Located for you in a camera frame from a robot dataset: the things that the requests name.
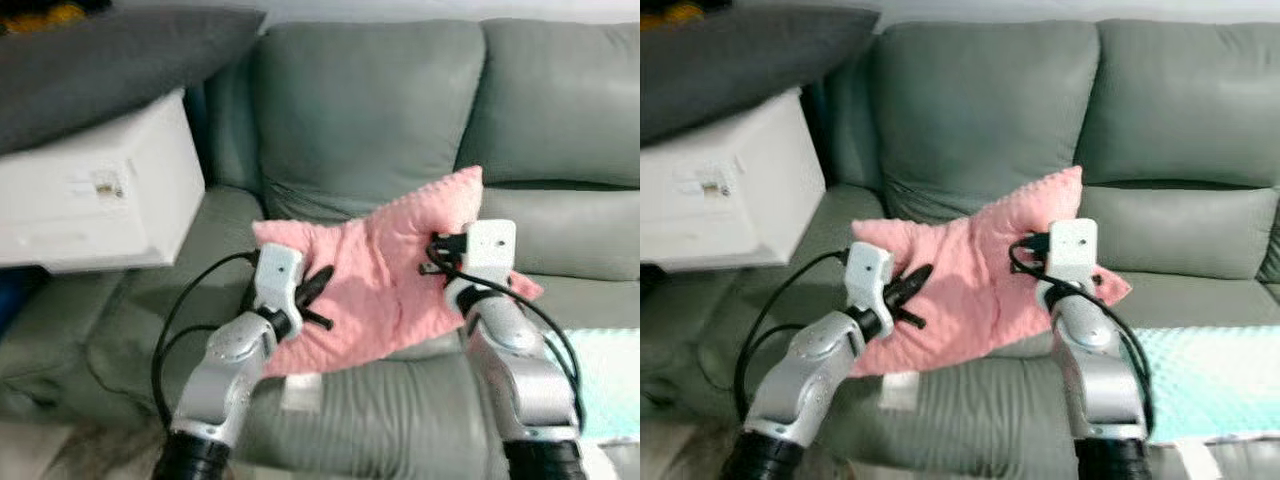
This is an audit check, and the grey-green leather sofa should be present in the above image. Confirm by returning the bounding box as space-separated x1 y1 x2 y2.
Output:
0 18 641 480
640 18 1280 480

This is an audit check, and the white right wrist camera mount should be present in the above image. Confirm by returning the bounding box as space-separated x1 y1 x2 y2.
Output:
1045 218 1099 286
462 220 517 286

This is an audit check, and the white sofa label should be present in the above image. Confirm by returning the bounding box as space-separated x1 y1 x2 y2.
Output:
280 372 323 413
880 372 921 411

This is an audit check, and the dark grey cushion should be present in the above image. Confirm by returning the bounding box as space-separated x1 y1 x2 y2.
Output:
0 8 266 156
640 8 881 146

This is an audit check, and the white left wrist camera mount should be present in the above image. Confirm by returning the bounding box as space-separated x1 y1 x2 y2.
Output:
255 243 305 316
845 242 894 313

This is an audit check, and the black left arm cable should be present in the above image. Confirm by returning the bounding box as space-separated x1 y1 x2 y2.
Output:
150 250 261 431
733 250 851 431

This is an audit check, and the white rectangular box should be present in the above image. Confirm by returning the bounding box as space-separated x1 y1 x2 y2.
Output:
0 88 206 273
640 88 827 273

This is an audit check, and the light teal textured mat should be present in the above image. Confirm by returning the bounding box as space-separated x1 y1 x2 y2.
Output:
1135 325 1280 441
545 325 641 441

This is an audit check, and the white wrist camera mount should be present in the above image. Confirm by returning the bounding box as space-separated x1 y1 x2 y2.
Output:
845 242 894 313
255 243 305 316
1045 218 1099 286
462 220 517 286

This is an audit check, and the yellow and black object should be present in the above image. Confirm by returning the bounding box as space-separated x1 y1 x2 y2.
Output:
640 0 726 29
0 0 86 31

